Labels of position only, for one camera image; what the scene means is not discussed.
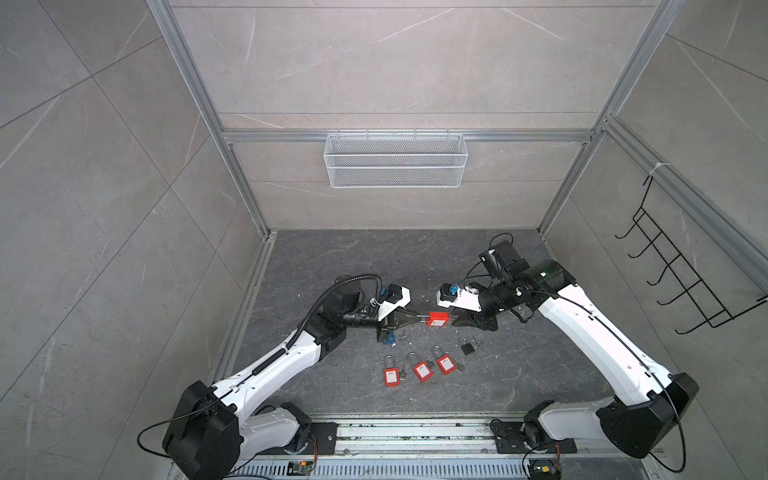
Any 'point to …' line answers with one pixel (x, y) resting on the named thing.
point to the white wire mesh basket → (393, 161)
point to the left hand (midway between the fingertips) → (418, 311)
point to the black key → (477, 342)
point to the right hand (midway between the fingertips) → (456, 310)
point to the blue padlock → (391, 339)
